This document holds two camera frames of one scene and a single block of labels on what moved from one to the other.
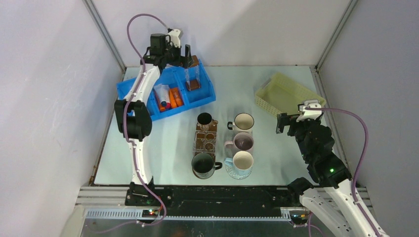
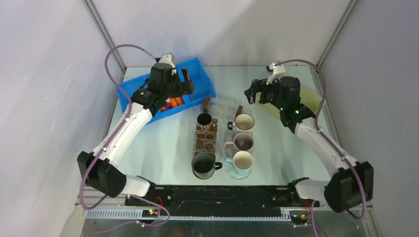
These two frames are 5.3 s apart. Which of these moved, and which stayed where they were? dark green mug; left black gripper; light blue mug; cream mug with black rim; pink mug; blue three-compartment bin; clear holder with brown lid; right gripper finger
Moved: left black gripper; right gripper finger; clear holder with brown lid
Stayed: blue three-compartment bin; dark green mug; light blue mug; cream mug with black rim; pink mug
